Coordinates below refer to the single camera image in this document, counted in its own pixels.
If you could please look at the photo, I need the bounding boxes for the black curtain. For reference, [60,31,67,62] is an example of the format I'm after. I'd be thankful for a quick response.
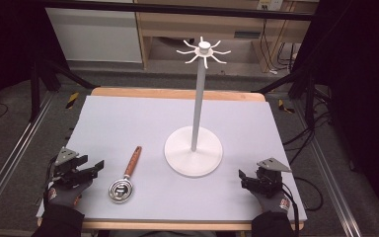
[290,0,379,228]
[0,0,67,126]

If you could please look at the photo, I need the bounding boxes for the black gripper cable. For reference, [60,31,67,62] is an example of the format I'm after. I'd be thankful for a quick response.
[280,182,301,237]

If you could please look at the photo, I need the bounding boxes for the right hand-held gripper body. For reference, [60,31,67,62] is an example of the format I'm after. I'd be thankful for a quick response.
[253,157,293,199]

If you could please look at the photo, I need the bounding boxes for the white power strip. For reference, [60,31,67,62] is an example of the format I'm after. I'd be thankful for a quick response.
[257,0,284,11]

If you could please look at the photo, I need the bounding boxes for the light grey table mat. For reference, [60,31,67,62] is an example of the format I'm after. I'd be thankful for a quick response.
[36,95,308,222]

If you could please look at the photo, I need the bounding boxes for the person's right hand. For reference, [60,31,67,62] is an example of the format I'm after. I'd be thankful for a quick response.
[249,188,293,215]

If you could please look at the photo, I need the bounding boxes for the black hanging cables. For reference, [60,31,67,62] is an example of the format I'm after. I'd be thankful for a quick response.
[259,18,298,76]

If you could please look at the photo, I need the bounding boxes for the person's left hand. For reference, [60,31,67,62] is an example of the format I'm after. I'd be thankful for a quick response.
[43,179,94,209]

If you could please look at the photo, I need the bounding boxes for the white cabinet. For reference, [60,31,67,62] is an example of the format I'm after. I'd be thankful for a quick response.
[44,7,143,64]

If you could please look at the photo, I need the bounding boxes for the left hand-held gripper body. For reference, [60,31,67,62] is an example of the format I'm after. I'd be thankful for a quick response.
[49,146,95,190]

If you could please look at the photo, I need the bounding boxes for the black horizontal frame bar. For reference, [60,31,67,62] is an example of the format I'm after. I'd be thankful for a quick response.
[41,0,314,22]

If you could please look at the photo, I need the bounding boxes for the wooden table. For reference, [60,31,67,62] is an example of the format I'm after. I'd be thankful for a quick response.
[37,86,306,232]

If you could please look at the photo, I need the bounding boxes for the black floor cables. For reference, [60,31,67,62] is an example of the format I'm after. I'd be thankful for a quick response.
[281,110,332,212]

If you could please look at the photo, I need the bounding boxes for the yellow black floor tape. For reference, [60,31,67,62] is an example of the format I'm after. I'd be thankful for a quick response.
[277,98,296,115]
[65,91,80,110]

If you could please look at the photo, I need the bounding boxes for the black frame strut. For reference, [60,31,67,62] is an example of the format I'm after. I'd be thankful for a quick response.
[29,57,97,123]
[251,64,332,130]

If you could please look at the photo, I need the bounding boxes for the aluminium floor rail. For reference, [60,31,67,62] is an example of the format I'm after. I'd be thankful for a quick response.
[0,91,56,229]
[291,98,367,237]

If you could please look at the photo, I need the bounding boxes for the white hook rack stand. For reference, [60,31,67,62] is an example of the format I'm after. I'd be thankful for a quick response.
[163,36,232,179]

